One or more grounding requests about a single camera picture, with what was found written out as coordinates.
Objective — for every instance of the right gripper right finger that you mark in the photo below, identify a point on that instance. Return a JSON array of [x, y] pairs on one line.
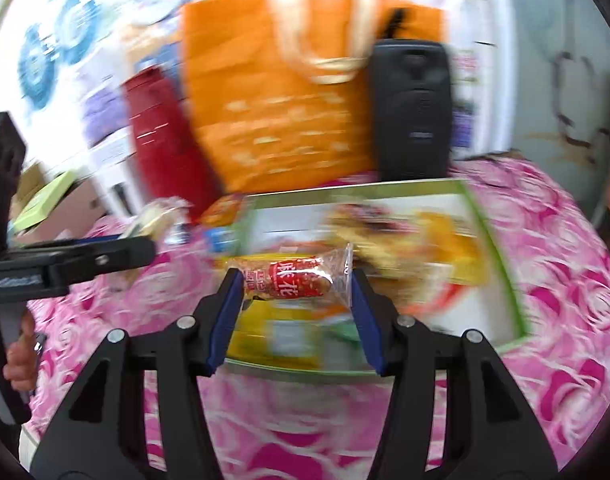
[[491, 432]]

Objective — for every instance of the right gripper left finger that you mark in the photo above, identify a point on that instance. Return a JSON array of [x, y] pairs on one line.
[[98, 431]]

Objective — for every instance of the yellow barcode snack pack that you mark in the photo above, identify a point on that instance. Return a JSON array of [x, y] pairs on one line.
[[452, 241]]

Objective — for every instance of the large yellow snack bag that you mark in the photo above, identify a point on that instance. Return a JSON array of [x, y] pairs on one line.
[[284, 334]]

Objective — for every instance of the yellow popcorn snack pack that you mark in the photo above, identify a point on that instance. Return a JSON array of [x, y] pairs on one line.
[[393, 245]]

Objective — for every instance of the red sausage snack pack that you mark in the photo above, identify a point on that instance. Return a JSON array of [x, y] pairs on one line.
[[324, 277]]

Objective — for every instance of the person left hand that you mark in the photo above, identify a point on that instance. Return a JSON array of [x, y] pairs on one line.
[[21, 368]]

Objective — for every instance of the pink rose tablecloth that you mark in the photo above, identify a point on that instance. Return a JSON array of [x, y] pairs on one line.
[[285, 430]]

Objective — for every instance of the brown cardboard box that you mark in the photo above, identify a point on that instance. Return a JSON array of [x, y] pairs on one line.
[[65, 207]]

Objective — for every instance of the green cardboard box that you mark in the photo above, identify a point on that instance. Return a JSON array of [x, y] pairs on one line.
[[293, 223]]

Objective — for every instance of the white red snack pack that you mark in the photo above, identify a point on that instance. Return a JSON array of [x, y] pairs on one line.
[[164, 220]]

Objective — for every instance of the red thermos jug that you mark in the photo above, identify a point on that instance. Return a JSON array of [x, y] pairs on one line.
[[170, 161]]

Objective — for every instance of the blue small snack pack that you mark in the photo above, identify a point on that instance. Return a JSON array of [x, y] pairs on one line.
[[223, 240]]

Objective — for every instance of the orange yellow snack pack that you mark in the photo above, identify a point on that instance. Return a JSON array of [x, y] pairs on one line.
[[223, 212]]

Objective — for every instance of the orange tote bag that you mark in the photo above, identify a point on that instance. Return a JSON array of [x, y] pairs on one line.
[[278, 89]]

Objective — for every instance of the black speaker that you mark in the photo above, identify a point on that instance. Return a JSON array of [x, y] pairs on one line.
[[412, 108]]

